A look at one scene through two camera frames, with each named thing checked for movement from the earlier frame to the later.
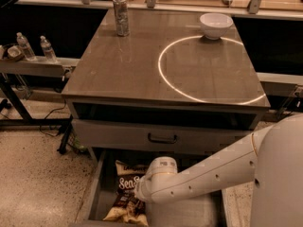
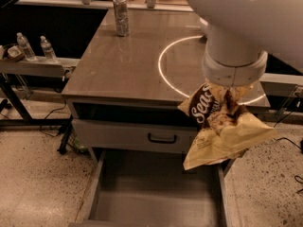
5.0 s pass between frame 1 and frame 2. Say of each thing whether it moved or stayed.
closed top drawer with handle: stayed
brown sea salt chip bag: moved
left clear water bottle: stayed
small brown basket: stayed
